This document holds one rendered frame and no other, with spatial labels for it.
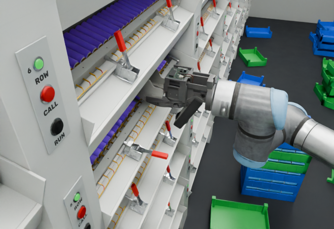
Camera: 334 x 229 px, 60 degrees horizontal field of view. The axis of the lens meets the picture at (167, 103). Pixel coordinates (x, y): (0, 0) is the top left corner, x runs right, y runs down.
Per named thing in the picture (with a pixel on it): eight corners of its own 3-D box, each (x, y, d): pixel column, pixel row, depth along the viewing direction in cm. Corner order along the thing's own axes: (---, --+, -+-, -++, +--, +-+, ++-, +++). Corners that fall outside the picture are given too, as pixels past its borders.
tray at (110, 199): (186, 81, 101) (197, 59, 95) (101, 239, 54) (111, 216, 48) (135, 55, 102) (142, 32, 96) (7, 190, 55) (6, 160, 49)
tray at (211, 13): (220, 18, 155) (232, -7, 147) (193, 69, 108) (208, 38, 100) (186, 1, 156) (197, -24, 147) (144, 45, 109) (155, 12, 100)
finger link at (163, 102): (148, 89, 75) (182, 92, 73) (149, 94, 76) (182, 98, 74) (144, 99, 71) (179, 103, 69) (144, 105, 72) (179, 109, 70)
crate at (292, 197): (288, 175, 183) (292, 166, 178) (293, 202, 167) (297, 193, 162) (240, 169, 188) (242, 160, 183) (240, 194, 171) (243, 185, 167)
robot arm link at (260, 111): (281, 141, 65) (292, 106, 60) (226, 129, 69) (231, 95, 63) (282, 116, 73) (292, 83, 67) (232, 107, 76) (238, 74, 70)
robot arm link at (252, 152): (278, 157, 78) (290, 121, 71) (252, 178, 72) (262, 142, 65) (250, 138, 84) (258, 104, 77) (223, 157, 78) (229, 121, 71)
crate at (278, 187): (292, 166, 178) (294, 157, 174) (297, 193, 162) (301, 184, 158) (242, 160, 183) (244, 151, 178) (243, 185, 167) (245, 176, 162)
